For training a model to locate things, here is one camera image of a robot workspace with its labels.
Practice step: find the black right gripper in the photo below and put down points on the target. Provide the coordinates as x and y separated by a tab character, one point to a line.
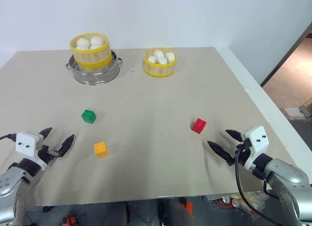
243	154

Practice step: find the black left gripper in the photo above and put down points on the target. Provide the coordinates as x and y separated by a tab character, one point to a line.
45	155

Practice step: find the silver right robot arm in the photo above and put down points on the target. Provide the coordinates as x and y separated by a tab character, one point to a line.
290	175

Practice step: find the red toy block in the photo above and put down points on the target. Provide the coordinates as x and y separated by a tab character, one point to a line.
198	126

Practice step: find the green toy block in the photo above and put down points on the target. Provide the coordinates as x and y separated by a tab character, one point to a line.
88	117

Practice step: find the yellow toy block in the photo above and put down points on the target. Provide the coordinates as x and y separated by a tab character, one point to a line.
101	150

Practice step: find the red drink can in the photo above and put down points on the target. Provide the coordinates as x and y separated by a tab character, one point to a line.
225	200

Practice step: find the yellow snack bag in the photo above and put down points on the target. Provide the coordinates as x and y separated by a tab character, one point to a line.
256	200

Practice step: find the stainless steel steamer pot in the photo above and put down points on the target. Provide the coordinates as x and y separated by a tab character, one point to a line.
95	78

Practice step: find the wooden steamer basket yellow bands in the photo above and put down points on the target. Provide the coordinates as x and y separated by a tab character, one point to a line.
92	56
159	69
96	68

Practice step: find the orange black tool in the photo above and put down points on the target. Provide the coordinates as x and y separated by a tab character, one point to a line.
69	220

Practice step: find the beige table cover sheet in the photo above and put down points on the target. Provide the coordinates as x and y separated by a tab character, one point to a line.
146	150

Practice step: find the brown cardboard box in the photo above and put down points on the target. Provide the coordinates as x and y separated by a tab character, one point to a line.
306	108

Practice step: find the dark rounded shape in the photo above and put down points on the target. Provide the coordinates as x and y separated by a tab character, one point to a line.
175	212

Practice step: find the white steamed bun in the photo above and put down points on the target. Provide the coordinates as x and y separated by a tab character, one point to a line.
98	41
170	56
153	60
95	47
158	53
83	43
162	60

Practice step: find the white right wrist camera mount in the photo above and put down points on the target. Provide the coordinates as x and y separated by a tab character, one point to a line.
257	140

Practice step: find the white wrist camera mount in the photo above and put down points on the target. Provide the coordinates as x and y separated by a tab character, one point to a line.
25	143
257	140

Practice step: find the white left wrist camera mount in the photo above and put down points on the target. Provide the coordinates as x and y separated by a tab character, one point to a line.
25	143

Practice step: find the orange bracket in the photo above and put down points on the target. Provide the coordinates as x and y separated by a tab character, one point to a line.
189	209

